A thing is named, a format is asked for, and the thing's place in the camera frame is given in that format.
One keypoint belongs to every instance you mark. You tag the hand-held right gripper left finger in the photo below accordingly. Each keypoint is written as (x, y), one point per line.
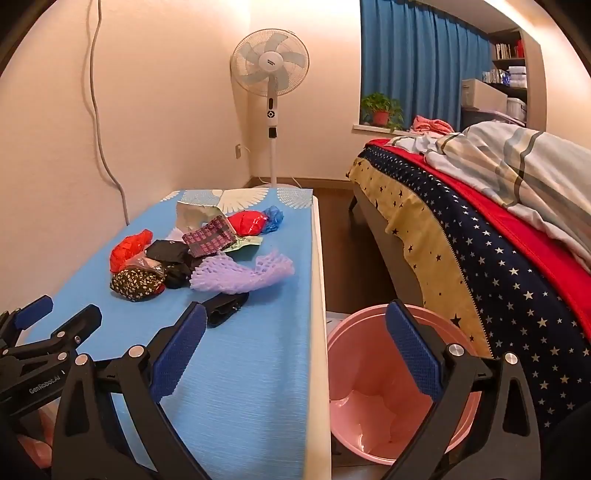
(180, 355)

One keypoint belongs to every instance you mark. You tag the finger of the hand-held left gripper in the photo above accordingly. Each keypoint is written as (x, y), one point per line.
(84, 323)
(33, 310)

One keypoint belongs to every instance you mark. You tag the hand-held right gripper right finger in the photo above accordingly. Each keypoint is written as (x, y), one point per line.
(413, 355)

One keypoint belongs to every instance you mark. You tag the pink plastic bucket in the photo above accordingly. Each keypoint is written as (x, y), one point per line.
(364, 360)

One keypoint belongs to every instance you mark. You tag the clear plastic bag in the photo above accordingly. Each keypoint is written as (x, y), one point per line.
(141, 264)

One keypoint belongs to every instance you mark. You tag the green printed pouch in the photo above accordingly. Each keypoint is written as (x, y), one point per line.
(249, 242)

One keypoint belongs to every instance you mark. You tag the dark floral pouch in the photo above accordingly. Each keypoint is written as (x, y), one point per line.
(134, 284)

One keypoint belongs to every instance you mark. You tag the crumpled black wrapper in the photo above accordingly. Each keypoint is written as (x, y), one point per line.
(226, 309)

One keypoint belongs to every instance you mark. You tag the blue patterned tablecloth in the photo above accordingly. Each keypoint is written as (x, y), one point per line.
(258, 350)

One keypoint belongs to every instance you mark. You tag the red plastic bag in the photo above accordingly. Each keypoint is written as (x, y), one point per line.
(129, 249)

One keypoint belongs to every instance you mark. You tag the white table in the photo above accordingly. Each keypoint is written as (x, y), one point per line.
(321, 369)

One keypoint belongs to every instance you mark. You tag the purple foam net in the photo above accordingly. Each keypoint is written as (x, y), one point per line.
(240, 274)

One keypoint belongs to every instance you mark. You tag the flat black wrapper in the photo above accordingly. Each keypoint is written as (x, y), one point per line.
(168, 251)

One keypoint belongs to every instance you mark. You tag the bed with star blanket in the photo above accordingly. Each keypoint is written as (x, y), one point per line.
(485, 258)

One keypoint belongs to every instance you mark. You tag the maroon patterned wrapper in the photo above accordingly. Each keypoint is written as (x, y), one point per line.
(210, 237)

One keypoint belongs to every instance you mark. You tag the crumpled white packet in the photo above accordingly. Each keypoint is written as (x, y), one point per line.
(196, 214)

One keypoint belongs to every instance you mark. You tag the shiny red wrapper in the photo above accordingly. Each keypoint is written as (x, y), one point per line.
(247, 224)

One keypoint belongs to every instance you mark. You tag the red blanket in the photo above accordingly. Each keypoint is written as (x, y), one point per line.
(508, 221)

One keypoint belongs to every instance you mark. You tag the blue plastic bag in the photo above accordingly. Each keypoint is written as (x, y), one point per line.
(273, 217)

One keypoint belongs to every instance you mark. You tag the striped quilt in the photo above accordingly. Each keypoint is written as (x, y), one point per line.
(517, 166)

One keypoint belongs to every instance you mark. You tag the pink cloth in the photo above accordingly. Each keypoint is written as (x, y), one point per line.
(431, 125)

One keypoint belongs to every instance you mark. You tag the white windowsill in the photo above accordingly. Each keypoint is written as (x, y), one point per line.
(362, 128)

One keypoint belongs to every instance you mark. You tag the potted green plant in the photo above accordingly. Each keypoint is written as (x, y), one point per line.
(381, 115)

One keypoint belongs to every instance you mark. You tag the white lidded container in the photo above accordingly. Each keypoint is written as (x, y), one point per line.
(516, 110)

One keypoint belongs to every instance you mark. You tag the white box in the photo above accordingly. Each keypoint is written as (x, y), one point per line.
(482, 94)

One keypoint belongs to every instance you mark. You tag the blue curtain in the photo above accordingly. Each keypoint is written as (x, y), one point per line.
(415, 60)

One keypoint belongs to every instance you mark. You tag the white standing fan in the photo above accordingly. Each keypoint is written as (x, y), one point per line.
(270, 62)

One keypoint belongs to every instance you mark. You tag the dark wooden bookshelf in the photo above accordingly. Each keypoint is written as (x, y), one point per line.
(503, 62)

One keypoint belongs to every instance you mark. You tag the row of books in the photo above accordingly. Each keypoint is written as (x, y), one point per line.
(502, 50)

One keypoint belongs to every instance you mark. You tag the red box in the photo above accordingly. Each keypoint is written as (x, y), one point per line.
(519, 48)

